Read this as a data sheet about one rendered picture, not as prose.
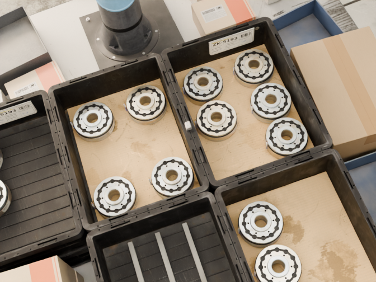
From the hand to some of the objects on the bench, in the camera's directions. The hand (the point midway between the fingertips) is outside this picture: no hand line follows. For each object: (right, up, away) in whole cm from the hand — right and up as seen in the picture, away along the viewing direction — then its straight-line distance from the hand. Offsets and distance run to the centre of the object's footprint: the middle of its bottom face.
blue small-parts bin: (+7, -26, -5) cm, 28 cm away
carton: (-15, -20, 0) cm, 25 cm away
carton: (-68, -43, -6) cm, 81 cm away
